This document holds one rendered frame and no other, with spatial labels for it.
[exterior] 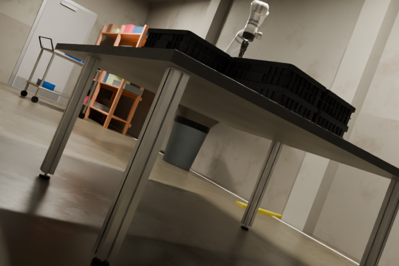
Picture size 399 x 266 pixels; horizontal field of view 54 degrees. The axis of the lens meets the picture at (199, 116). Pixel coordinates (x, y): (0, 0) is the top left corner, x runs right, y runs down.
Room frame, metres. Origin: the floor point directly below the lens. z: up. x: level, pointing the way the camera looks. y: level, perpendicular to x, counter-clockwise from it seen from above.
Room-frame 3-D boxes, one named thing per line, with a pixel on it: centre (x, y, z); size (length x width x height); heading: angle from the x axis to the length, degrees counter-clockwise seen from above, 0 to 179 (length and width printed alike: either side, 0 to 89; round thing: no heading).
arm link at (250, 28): (2.27, -0.11, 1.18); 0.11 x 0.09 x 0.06; 84
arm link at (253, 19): (2.27, -0.08, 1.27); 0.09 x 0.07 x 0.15; 87
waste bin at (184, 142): (5.47, 0.05, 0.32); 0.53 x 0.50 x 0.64; 33
